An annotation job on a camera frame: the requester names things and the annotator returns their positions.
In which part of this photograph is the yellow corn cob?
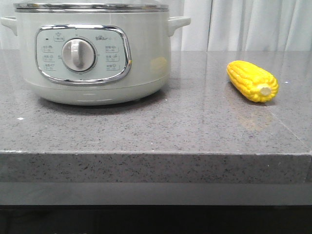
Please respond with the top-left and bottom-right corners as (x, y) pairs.
(227, 60), (279, 103)

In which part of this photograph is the glass pot lid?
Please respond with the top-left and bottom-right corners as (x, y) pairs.
(13, 0), (169, 13)

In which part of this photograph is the pale green electric pot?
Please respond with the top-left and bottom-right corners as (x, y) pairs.
(0, 5), (191, 106)

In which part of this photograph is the white curtain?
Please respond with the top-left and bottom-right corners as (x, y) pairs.
(0, 0), (312, 52)

